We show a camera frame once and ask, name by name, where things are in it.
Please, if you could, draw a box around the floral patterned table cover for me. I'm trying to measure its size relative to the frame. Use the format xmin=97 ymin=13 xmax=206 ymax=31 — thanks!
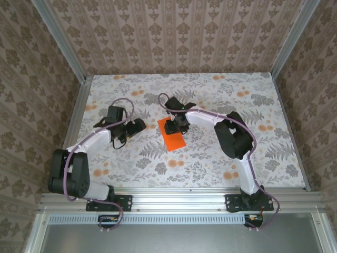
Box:
xmin=64 ymin=73 xmax=308 ymax=189

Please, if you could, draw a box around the aluminium front beam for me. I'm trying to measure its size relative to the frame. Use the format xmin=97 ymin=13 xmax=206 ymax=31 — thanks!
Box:
xmin=38 ymin=190 xmax=327 ymax=213

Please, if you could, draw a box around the grey metal panel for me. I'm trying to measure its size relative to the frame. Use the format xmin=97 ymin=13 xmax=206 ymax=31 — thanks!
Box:
xmin=39 ymin=223 xmax=324 ymax=253

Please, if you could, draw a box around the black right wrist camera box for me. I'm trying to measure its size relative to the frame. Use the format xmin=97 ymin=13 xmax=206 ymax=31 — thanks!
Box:
xmin=164 ymin=96 xmax=185 ymax=113

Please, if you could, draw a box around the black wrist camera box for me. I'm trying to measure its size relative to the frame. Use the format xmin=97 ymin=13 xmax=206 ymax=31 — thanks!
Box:
xmin=107 ymin=105 xmax=126 ymax=124
xmin=164 ymin=96 xmax=185 ymax=113

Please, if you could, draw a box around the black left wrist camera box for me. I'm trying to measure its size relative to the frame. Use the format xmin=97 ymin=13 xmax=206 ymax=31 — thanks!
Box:
xmin=107 ymin=105 xmax=126 ymax=124

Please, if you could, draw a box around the aluminium table side rail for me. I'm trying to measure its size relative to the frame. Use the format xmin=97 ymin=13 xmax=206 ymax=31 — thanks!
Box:
xmin=62 ymin=75 xmax=93 ymax=152
xmin=271 ymin=75 xmax=312 ymax=192

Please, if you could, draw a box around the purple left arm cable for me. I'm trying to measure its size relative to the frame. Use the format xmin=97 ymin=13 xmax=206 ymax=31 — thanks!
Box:
xmin=63 ymin=98 xmax=136 ymax=233

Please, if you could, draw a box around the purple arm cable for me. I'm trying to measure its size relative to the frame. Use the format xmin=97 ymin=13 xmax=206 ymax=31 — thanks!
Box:
xmin=157 ymin=92 xmax=280 ymax=232
xmin=63 ymin=98 xmax=136 ymax=233

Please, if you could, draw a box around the slotted grey cable duct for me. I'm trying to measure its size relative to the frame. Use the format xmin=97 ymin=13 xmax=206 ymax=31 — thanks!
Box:
xmin=48 ymin=213 xmax=250 ymax=225

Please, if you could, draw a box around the aluminium corner post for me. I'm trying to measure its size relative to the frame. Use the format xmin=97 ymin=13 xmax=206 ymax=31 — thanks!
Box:
xmin=31 ymin=0 xmax=87 ymax=82
xmin=270 ymin=0 xmax=322 ymax=80

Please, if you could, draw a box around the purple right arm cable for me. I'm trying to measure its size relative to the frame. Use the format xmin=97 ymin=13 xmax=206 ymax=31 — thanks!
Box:
xmin=157 ymin=92 xmax=280 ymax=232

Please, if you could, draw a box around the aluminium lower frame rail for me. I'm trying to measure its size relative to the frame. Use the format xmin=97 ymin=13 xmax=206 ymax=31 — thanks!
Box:
xmin=25 ymin=212 xmax=51 ymax=253
xmin=312 ymin=212 xmax=337 ymax=253

